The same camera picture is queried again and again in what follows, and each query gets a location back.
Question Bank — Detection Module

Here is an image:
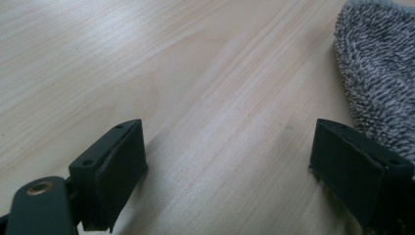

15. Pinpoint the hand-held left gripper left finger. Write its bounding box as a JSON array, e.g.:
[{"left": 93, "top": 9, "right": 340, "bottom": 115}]
[{"left": 68, "top": 117, "right": 150, "bottom": 233}]

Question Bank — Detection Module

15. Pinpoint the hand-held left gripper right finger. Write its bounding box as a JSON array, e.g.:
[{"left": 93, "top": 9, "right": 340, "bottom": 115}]
[{"left": 308, "top": 117, "right": 415, "bottom": 235}]

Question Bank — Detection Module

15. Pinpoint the grey terry towel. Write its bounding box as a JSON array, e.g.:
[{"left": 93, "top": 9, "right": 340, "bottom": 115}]
[{"left": 333, "top": 0, "right": 415, "bottom": 165}]

